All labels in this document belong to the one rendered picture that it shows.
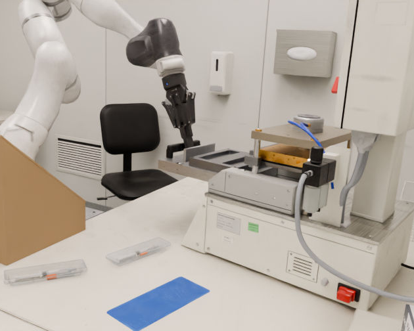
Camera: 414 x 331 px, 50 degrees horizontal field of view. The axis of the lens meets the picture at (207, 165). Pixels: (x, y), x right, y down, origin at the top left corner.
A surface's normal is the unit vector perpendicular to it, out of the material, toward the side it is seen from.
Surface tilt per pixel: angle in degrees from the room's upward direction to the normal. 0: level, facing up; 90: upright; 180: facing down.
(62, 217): 90
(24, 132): 60
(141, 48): 85
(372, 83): 90
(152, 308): 0
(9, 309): 0
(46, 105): 74
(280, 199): 90
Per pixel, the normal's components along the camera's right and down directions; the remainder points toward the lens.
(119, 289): 0.06, -0.97
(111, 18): 0.47, 0.69
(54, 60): 0.33, 0.08
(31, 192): 0.89, 0.16
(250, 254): -0.60, 0.16
